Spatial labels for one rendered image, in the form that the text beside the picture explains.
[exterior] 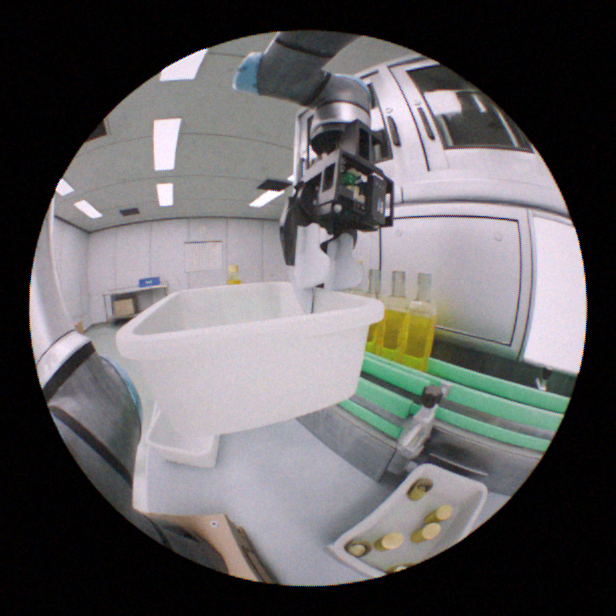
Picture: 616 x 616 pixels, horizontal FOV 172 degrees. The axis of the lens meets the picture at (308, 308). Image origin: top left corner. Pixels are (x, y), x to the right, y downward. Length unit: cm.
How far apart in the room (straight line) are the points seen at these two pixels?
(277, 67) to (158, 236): 599
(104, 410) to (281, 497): 33
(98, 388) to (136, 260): 600
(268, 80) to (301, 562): 65
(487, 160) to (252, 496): 92
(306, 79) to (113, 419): 41
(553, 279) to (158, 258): 632
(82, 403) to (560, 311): 73
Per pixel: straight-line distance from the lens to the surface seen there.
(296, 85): 28
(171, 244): 608
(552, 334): 55
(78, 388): 22
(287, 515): 42
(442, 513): 39
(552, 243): 54
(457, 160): 63
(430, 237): 53
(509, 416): 41
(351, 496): 44
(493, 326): 51
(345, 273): 20
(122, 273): 630
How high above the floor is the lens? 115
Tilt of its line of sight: 12 degrees down
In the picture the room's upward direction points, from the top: straight up
